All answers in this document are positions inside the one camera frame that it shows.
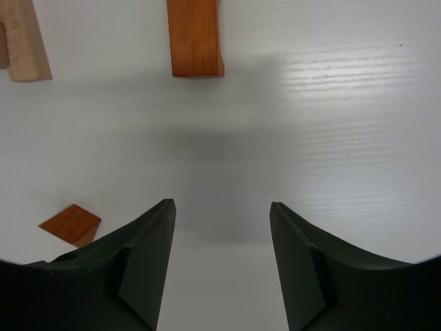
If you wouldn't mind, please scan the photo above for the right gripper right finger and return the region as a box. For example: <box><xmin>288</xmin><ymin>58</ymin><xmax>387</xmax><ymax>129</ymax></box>
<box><xmin>269</xmin><ymin>202</ymin><xmax>440</xmax><ymax>330</ymax></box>

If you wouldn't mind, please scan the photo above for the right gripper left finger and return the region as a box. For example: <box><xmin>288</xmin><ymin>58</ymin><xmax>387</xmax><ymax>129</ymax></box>
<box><xmin>1</xmin><ymin>199</ymin><xmax>176</xmax><ymax>330</ymax></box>

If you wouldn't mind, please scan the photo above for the reddish arch wood block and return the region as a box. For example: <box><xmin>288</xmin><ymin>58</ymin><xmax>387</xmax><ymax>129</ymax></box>
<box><xmin>166</xmin><ymin>0</ymin><xmax>225</xmax><ymax>79</ymax></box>

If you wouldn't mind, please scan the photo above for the dark red wedge block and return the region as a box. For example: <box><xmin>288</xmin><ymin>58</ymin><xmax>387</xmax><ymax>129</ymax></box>
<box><xmin>39</xmin><ymin>204</ymin><xmax>101</xmax><ymax>248</ymax></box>

